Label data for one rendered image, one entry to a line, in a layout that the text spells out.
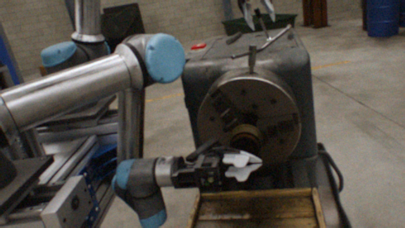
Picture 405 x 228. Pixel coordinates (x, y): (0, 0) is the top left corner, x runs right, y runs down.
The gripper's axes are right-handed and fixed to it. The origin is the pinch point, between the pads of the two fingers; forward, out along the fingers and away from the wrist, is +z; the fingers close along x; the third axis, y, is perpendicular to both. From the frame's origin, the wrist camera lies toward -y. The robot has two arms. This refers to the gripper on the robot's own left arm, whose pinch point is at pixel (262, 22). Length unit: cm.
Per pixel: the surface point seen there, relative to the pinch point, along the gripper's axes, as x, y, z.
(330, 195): -2, -18, 84
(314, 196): -3, 30, 46
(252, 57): -5.6, 15.4, 6.5
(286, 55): 3.2, 0.6, 13.0
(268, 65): -3.2, 2.6, 13.5
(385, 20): 190, -590, 157
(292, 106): 0.2, 18.9, 23.7
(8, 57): -388, -318, -67
